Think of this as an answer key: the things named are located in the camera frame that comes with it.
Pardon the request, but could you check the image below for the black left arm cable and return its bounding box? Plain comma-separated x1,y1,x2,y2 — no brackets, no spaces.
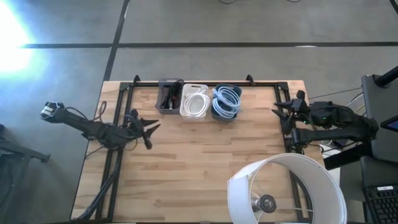
63,100,108,124

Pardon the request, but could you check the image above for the dark blue plastic bin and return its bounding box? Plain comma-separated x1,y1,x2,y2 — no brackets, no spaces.
210,83,244,123

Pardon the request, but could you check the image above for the black keyboard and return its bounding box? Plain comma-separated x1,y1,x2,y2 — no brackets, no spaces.
362,184,398,224

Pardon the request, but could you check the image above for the black floor stand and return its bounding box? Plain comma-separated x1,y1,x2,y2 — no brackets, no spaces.
0,123,51,224

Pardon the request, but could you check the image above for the black desk bar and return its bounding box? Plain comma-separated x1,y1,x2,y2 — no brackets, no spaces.
322,140,374,171

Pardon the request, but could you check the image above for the black pole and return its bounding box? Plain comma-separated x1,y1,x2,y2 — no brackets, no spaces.
374,65,398,88

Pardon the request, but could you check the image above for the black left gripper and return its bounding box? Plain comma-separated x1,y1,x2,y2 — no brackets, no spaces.
125,108,161,151

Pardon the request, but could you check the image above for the grey plastic bin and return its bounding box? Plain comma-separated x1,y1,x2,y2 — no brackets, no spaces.
154,77,185,115

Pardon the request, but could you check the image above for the tablet with blue screen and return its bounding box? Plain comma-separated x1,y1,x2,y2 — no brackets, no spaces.
379,114,398,133

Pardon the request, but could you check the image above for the black metal table frame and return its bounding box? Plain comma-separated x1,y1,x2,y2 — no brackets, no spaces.
73,74,313,222

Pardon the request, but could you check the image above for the white plastic bin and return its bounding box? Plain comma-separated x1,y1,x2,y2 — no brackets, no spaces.
179,83,211,122

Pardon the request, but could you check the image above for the white cable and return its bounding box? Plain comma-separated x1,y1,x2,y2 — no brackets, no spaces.
190,86,208,96
183,92,211,118

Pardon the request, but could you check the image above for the white round lamp shade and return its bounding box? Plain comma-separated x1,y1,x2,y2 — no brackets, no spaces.
226,152,348,224

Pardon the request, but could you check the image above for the yellow wire bundle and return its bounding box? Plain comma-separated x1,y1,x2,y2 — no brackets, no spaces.
348,91,368,116

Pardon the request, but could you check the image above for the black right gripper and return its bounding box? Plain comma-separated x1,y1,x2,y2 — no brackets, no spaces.
271,90,312,135

